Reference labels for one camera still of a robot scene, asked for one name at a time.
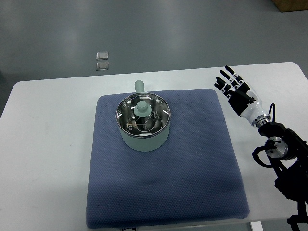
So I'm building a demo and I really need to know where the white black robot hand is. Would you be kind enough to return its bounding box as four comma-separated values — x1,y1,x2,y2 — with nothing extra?
214,66,271,128

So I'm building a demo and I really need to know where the glass lid with green knob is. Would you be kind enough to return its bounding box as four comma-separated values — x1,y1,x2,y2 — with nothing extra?
116,92,171,139

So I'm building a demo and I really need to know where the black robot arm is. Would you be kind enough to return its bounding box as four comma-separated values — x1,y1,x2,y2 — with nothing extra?
252,118,308,231

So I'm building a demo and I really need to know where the mint green pot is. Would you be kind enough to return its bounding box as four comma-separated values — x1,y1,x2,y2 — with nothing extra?
120,80,169,152

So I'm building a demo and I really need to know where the blue quilted mat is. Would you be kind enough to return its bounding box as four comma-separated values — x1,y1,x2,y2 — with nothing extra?
86,89,249,229

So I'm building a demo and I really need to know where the brown cardboard box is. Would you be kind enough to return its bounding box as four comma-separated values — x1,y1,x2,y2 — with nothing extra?
272,0,308,12

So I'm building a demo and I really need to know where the upper floor socket plate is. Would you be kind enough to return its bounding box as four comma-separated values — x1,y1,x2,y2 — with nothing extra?
96,51,109,60

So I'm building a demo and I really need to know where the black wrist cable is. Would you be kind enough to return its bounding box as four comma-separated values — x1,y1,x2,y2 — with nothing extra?
268,103,277,122

